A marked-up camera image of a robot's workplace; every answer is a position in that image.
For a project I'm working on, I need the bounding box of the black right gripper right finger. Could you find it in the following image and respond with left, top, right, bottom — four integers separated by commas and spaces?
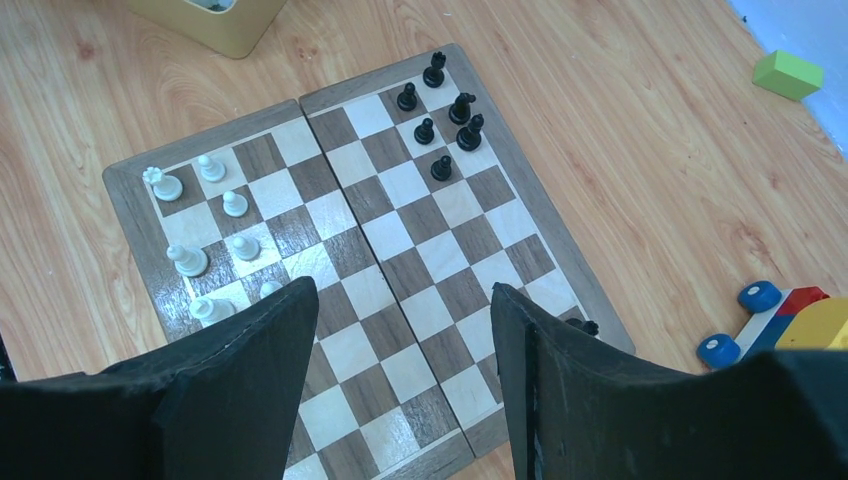
491, 283, 847, 479

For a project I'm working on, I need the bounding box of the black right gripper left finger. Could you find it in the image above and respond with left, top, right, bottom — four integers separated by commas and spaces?
1, 276, 319, 479

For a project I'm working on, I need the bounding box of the white king chess piece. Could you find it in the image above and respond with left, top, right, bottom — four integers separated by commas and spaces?
189, 296, 237, 327

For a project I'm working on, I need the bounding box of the wooden chess board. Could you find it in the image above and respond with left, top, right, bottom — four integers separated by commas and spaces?
102, 44, 634, 479

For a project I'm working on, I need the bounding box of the white pawn chess piece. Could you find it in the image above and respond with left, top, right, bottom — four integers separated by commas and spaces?
259, 280, 283, 299

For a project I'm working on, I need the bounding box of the white queen chess piece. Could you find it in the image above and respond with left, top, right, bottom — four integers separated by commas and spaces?
142, 166, 183, 202

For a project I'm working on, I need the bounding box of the black knight on board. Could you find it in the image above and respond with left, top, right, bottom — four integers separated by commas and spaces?
448, 92, 476, 125

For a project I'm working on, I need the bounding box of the black pawn on board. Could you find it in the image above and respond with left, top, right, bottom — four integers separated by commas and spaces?
396, 82, 418, 112

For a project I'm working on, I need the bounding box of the toy car of bricks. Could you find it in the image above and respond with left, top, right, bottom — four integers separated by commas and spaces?
696, 280, 847, 370

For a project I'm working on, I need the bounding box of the gold metal tin box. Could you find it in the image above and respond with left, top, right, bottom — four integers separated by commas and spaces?
126, 0, 288, 59

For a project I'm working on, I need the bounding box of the green block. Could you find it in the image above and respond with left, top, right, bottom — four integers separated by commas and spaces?
752, 50, 824, 101

